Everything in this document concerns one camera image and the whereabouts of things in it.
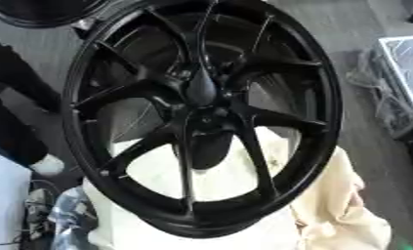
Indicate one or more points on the black spoked wheel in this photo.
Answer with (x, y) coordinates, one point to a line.
(129, 94)

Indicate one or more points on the cream cloth cover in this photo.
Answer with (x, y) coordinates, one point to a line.
(335, 208)

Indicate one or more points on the clear plastic bag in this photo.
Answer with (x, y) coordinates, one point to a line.
(73, 215)

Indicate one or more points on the plastic-wrapped silver box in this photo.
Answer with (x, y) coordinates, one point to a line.
(400, 81)

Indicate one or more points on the black round tyre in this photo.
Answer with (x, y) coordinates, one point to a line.
(38, 18)

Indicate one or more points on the person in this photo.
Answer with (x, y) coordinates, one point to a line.
(10, 71)

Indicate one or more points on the white box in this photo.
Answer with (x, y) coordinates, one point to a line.
(4, 201)

